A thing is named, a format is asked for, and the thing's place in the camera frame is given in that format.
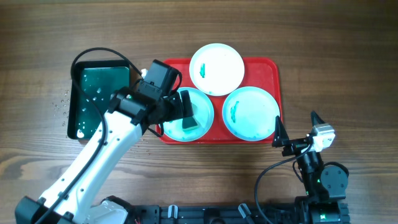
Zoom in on green scrubbing sponge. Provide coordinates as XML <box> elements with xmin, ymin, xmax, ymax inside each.
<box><xmin>182</xmin><ymin>103</ymin><xmax>198</xmax><ymax>131</ymax></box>

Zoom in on red plastic tray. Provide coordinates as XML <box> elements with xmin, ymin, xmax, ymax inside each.
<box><xmin>164</xmin><ymin>57</ymin><xmax>283</xmax><ymax>144</ymax></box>

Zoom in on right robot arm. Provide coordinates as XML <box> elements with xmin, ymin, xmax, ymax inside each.
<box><xmin>272</xmin><ymin>111</ymin><xmax>350</xmax><ymax>223</ymax></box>

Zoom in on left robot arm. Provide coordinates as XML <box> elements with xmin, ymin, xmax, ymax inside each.
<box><xmin>15</xmin><ymin>86</ymin><xmax>193</xmax><ymax>223</ymax></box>

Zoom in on light blue plate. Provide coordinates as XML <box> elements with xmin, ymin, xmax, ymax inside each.
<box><xmin>222</xmin><ymin>86</ymin><xmax>280</xmax><ymax>141</ymax></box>
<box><xmin>164</xmin><ymin>87</ymin><xmax>215</xmax><ymax>142</ymax></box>

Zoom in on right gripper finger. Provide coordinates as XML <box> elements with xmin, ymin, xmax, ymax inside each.
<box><xmin>272</xmin><ymin>116</ymin><xmax>290</xmax><ymax>147</ymax></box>
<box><xmin>311</xmin><ymin>111</ymin><xmax>325</xmax><ymax>126</ymax></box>

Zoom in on white round plate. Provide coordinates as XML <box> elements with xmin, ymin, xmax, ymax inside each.
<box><xmin>189</xmin><ymin>43</ymin><xmax>245</xmax><ymax>96</ymax></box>

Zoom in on black tray with water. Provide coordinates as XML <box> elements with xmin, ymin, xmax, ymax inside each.
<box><xmin>67</xmin><ymin>60</ymin><xmax>130</xmax><ymax>139</ymax></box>

